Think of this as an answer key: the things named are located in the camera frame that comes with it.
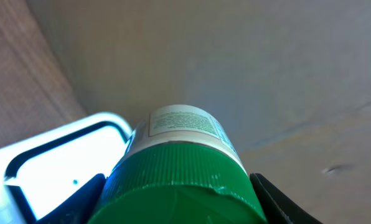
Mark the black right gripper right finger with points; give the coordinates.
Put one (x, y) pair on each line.
(277, 207)

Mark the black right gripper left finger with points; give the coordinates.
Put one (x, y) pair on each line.
(78, 207)

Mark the green lid jar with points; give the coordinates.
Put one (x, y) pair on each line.
(179, 167)

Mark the white barcode scanner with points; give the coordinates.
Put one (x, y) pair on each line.
(50, 167)

